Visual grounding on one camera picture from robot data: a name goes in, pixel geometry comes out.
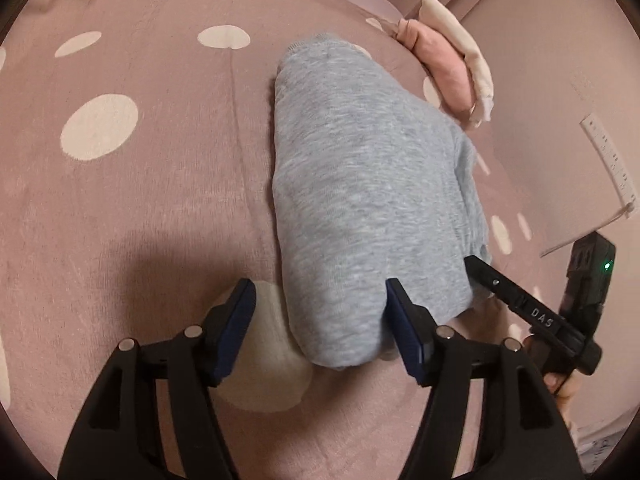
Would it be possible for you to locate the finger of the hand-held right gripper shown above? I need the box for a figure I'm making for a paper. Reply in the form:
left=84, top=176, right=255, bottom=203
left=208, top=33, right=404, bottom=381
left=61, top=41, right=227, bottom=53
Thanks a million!
left=464, top=255, right=568, bottom=346

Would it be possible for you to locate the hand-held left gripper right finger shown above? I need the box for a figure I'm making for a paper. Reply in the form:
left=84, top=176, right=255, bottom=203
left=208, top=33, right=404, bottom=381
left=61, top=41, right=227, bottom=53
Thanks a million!
left=385, top=278, right=586, bottom=480

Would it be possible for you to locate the person's right hand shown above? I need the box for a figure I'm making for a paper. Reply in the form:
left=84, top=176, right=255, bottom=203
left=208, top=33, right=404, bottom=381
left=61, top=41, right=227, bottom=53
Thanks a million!
left=545, top=367, right=583, bottom=423

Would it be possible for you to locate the grey knit sweater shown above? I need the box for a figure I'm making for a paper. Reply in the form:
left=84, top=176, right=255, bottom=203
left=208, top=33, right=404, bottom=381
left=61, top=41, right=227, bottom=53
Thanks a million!
left=271, top=34, right=493, bottom=372

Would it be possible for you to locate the pink polka dot blanket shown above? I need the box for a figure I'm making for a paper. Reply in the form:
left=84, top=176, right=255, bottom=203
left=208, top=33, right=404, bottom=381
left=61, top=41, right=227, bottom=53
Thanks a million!
left=0, top=0, right=601, bottom=480

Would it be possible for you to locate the white power strip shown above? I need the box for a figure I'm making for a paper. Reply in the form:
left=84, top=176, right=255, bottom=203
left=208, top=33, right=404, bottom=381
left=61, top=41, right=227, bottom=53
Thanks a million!
left=580, top=114, right=635, bottom=218

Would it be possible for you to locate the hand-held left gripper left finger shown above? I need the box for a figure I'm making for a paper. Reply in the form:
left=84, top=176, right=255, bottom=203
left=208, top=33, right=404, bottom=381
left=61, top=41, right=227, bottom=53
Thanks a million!
left=56, top=278, right=257, bottom=480

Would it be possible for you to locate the cream folded garment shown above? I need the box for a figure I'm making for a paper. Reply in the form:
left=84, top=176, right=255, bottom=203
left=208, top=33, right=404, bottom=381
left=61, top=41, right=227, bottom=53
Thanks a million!
left=419, top=0, right=496, bottom=128

